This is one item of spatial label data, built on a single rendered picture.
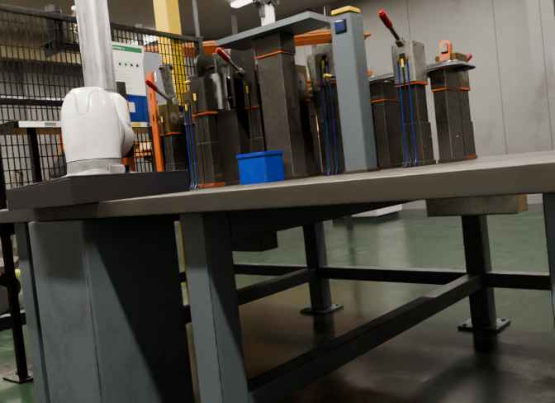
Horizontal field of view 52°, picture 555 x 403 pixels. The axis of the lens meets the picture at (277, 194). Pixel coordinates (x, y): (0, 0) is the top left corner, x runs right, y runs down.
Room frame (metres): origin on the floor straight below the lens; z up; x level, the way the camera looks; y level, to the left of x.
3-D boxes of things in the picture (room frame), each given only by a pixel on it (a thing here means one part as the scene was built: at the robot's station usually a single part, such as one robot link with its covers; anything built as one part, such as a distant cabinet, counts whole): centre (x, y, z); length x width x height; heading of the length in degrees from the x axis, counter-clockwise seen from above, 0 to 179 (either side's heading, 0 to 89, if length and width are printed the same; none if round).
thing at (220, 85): (2.09, 0.14, 0.94); 0.18 x 0.13 x 0.49; 52
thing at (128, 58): (2.90, 0.68, 1.30); 0.23 x 0.02 x 0.31; 142
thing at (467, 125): (1.99, -0.65, 0.88); 0.14 x 0.09 x 0.36; 142
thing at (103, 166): (1.67, 0.51, 0.79); 0.22 x 0.18 x 0.06; 59
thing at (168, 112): (2.34, 0.41, 0.87); 0.10 x 0.07 x 0.35; 142
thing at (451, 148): (1.81, -0.56, 0.84); 0.12 x 0.05 x 0.29; 142
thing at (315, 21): (1.79, -0.04, 1.16); 0.37 x 0.14 x 0.02; 52
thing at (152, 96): (2.42, 0.48, 0.95); 0.03 x 0.01 x 0.50; 52
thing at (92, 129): (1.70, 0.52, 0.92); 0.18 x 0.16 x 0.22; 4
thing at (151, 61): (2.65, 0.51, 1.17); 0.12 x 0.01 x 0.34; 142
